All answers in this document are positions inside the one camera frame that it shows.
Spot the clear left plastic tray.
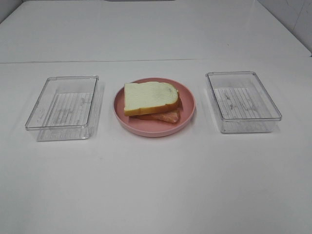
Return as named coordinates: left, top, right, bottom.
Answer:
left=25, top=76, right=99, bottom=141

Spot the clear right plastic tray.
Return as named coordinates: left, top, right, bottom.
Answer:
left=206, top=71, right=282, bottom=134

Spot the pink bacon strip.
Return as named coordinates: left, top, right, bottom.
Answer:
left=145, top=98, right=182, bottom=124

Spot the clear plastic tray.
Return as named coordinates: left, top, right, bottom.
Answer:
left=25, top=76, right=99, bottom=141
left=206, top=71, right=282, bottom=134

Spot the bread slice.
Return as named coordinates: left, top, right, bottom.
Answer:
left=130, top=115, right=146, bottom=120
left=124, top=81, right=179, bottom=117

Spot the pink round plate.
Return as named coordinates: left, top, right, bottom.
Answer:
left=114, top=78, right=195, bottom=137

